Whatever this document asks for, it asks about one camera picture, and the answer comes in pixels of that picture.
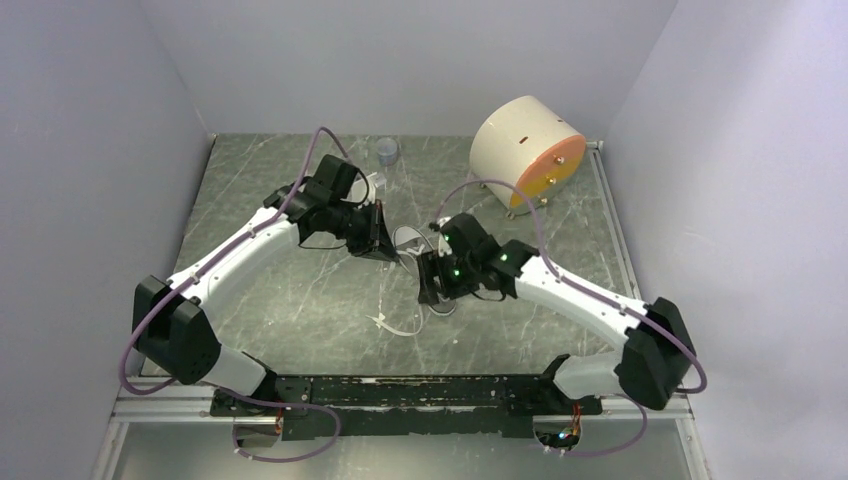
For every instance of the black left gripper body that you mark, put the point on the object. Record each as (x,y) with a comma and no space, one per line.
(355,224)

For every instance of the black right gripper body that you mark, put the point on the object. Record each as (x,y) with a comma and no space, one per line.
(459,275)

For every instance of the grey canvas sneaker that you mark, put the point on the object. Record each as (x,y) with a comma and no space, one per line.
(410,244)

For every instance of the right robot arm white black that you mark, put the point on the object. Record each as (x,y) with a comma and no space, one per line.
(651,350)

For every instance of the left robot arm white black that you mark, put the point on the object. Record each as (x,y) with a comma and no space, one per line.
(172,317)

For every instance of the small clear plastic cup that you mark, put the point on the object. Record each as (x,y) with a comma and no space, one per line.
(387,150)

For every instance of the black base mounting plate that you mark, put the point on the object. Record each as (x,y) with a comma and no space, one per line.
(319,405)

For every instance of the cream cylinder orange lid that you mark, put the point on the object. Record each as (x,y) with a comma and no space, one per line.
(525,145)

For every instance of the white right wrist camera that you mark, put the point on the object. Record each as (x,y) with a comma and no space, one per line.
(443,247)

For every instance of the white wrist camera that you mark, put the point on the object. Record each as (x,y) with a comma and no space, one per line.
(443,247)
(374,181)

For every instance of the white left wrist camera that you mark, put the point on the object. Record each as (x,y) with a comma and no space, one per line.
(374,181)

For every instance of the aluminium frame rail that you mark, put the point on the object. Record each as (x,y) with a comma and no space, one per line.
(172,401)

